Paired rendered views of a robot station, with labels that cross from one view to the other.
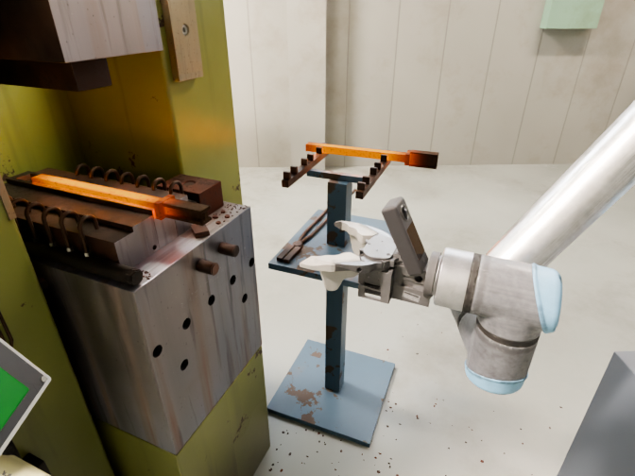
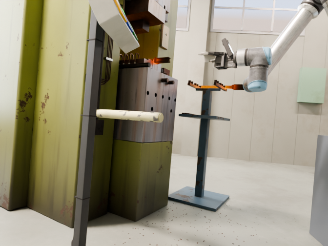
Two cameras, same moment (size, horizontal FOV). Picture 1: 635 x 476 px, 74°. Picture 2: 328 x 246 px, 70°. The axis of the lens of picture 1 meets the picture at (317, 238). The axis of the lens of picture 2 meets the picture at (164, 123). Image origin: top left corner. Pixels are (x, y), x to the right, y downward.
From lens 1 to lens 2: 1.06 m
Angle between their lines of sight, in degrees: 30
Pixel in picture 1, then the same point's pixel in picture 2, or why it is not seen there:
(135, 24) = (161, 13)
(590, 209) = (281, 45)
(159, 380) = (145, 103)
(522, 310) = (259, 53)
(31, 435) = not seen: hidden behind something
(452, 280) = (240, 51)
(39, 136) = not seen: hidden behind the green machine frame
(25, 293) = (115, 69)
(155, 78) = (154, 45)
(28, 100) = not seen: hidden behind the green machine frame
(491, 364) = (254, 75)
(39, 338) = (113, 85)
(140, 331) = (145, 82)
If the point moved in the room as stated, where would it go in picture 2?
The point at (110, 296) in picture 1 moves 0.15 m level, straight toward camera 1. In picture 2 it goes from (139, 71) to (147, 67)
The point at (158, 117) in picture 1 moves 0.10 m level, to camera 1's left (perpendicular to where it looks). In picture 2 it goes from (152, 56) to (140, 55)
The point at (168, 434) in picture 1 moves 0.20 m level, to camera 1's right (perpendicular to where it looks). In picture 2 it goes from (141, 131) to (175, 133)
